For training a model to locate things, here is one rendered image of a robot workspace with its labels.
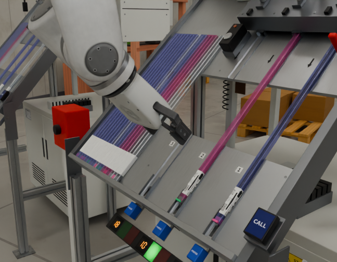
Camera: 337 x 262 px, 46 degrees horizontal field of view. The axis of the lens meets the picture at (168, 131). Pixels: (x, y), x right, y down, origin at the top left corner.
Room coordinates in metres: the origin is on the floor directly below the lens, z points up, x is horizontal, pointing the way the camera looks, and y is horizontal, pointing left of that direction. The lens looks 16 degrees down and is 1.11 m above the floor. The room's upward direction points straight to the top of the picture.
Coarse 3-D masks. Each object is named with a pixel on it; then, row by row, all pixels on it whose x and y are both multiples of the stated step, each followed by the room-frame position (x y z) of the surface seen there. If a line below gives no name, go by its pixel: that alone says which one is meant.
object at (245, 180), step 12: (324, 60) 0.85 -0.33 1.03; (312, 84) 0.81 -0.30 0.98; (300, 96) 0.80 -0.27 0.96; (288, 120) 0.77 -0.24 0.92; (276, 132) 0.76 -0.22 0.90; (264, 144) 0.75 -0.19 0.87; (264, 156) 0.73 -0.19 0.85; (252, 168) 0.72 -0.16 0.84; (240, 180) 0.71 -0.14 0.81; (216, 216) 0.67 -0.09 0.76
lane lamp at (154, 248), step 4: (152, 244) 0.72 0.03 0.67; (156, 244) 0.71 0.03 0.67; (152, 248) 0.71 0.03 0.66; (156, 248) 0.71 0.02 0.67; (160, 248) 0.70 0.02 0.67; (148, 252) 0.71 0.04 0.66; (152, 252) 0.70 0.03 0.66; (156, 252) 0.70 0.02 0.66; (144, 256) 0.71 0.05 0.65; (148, 256) 0.70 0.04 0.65; (152, 256) 0.70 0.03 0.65; (152, 260) 0.69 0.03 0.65
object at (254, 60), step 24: (216, 0) 1.36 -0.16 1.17; (192, 24) 1.32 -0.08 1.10; (216, 24) 1.24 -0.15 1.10; (264, 48) 1.01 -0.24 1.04; (312, 48) 0.91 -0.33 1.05; (216, 72) 1.05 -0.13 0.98; (240, 72) 0.99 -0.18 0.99; (264, 72) 0.94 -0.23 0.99; (288, 72) 0.89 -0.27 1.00; (312, 72) 0.85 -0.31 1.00; (336, 72) 0.81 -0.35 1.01; (336, 96) 0.77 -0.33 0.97
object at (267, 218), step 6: (258, 210) 0.60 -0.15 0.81; (258, 216) 0.59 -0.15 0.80; (264, 216) 0.58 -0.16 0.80; (270, 216) 0.58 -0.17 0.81; (252, 222) 0.58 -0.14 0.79; (258, 222) 0.58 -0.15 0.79; (264, 222) 0.57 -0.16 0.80; (270, 222) 0.57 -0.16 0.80; (246, 228) 0.58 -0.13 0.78; (252, 228) 0.58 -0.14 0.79; (258, 228) 0.57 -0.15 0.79; (264, 228) 0.57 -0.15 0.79; (252, 234) 0.57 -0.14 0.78; (258, 234) 0.56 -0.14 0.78
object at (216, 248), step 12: (72, 156) 1.08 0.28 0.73; (84, 168) 1.11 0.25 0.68; (96, 168) 0.97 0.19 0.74; (108, 180) 0.91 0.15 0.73; (132, 192) 0.83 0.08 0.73; (144, 204) 0.78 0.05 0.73; (168, 216) 0.72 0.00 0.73; (180, 228) 0.69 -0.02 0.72; (192, 228) 0.66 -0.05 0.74; (204, 240) 0.63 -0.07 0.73; (216, 252) 0.62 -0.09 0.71; (228, 252) 0.59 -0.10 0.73
